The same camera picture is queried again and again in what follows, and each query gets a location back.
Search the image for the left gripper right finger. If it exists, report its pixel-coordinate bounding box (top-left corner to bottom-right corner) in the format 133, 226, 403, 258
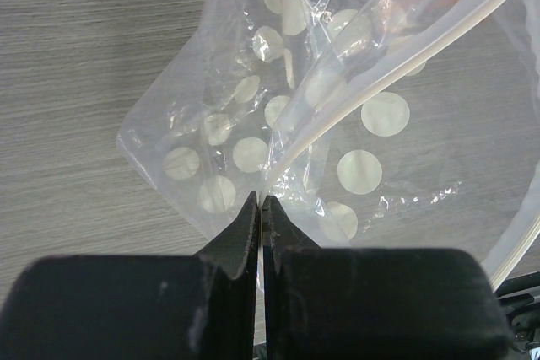
262, 196, 512, 359

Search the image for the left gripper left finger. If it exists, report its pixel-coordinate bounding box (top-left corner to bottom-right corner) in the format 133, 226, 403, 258
1, 193, 258, 359

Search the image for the clear polka dot zip bag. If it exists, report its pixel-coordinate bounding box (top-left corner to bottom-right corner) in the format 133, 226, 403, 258
116, 0, 539, 287

